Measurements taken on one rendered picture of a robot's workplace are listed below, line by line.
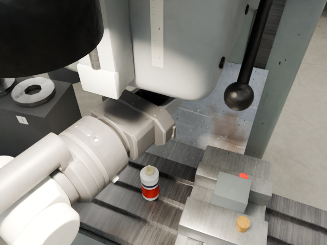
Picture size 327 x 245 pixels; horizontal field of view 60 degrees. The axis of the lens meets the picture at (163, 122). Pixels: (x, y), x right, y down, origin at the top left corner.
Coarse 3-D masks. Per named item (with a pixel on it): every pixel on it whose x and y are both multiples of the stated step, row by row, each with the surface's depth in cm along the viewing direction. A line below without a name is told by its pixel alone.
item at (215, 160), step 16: (208, 160) 64; (224, 160) 64; (240, 160) 64; (256, 160) 64; (208, 176) 57; (256, 176) 61; (192, 192) 59; (208, 192) 59; (256, 192) 54; (256, 208) 56; (176, 240) 52; (192, 240) 52
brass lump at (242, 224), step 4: (240, 216) 49; (244, 216) 49; (240, 220) 48; (244, 220) 48; (248, 220) 48; (236, 224) 49; (240, 224) 48; (244, 224) 48; (248, 224) 48; (236, 228) 49; (240, 228) 48; (244, 228) 48
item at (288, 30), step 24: (288, 0) 61; (312, 0) 59; (288, 24) 64; (312, 24) 63; (240, 48) 73; (264, 48) 70; (288, 48) 68; (288, 72) 72; (264, 96) 80; (264, 120) 85; (264, 144) 92
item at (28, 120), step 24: (0, 96) 62; (24, 96) 60; (48, 96) 60; (72, 96) 67; (0, 120) 63; (24, 120) 60; (48, 120) 59; (72, 120) 69; (0, 144) 70; (24, 144) 67
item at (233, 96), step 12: (264, 0) 28; (264, 12) 28; (264, 24) 28; (252, 36) 28; (252, 48) 28; (252, 60) 28; (240, 72) 28; (240, 84) 28; (228, 96) 28; (240, 96) 27; (252, 96) 28; (240, 108) 28
